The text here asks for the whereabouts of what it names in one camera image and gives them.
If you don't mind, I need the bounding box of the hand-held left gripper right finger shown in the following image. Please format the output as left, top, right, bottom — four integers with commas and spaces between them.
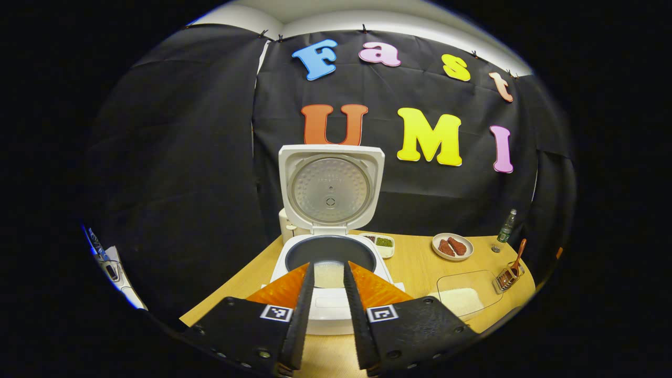
344, 261, 481, 376

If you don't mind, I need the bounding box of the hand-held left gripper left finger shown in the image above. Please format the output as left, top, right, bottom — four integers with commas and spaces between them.
181, 262, 316, 376

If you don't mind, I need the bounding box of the white rice cooker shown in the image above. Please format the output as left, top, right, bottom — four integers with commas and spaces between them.
261, 144, 406, 335

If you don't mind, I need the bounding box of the metal wire chopstick holder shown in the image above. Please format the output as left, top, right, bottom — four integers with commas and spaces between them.
492, 261, 524, 293

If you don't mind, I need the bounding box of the brown wooden spoon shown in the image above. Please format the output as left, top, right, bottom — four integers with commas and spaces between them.
509, 239, 527, 277

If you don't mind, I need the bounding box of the white divided dish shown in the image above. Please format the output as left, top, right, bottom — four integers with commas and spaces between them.
359, 233, 395, 259

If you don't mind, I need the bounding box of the white round plate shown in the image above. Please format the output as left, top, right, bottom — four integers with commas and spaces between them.
432, 233, 475, 261

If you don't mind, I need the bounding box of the black backdrop cloth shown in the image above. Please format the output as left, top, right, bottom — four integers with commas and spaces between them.
84, 24, 575, 326

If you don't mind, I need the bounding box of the clear plastic water bottle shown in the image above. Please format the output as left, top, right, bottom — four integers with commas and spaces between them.
492, 209, 518, 254

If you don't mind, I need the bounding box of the white blue-edged panel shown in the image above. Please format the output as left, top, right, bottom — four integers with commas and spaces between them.
84, 226, 145, 310

